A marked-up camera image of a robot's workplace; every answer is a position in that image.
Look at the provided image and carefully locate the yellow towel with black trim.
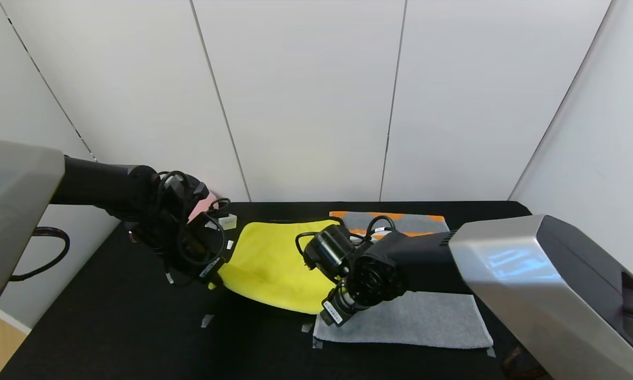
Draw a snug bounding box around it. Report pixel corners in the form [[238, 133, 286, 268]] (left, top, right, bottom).
[[208, 220, 349, 316]]

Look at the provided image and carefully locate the grey towel with orange stripes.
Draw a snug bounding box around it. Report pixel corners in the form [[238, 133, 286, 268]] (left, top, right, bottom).
[[313, 211, 494, 350]]

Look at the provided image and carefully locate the pink plush peach toy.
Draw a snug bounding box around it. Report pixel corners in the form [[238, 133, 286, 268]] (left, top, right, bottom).
[[189, 191, 219, 222]]

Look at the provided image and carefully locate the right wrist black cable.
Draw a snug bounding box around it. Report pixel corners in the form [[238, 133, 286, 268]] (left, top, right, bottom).
[[294, 215, 397, 271]]

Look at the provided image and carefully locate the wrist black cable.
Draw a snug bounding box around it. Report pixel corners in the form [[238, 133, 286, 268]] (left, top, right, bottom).
[[294, 215, 397, 271], [156, 170, 233, 288]]

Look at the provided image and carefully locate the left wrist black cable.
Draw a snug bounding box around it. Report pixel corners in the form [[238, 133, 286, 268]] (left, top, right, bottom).
[[156, 170, 233, 288]]

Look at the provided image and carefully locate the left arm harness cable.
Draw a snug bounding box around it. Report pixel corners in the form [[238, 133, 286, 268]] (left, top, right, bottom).
[[9, 226, 71, 282]]

